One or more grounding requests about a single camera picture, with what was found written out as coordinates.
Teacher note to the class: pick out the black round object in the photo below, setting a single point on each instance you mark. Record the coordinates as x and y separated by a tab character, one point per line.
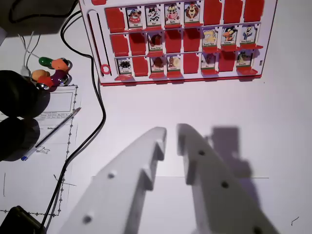
22	95
17	139

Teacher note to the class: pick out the black box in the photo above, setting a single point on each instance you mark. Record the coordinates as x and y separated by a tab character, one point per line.
19	221

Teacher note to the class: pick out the clear ballpoint pen, blue cap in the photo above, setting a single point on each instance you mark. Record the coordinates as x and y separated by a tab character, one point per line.
52	131

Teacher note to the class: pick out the red and white game board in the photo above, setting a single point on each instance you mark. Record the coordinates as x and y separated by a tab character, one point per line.
93	36

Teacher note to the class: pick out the printed white paper sheet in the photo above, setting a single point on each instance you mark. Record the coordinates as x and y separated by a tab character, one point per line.
61	102

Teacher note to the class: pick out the colourful twisted fidget toy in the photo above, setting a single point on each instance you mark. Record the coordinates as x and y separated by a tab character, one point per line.
58	64

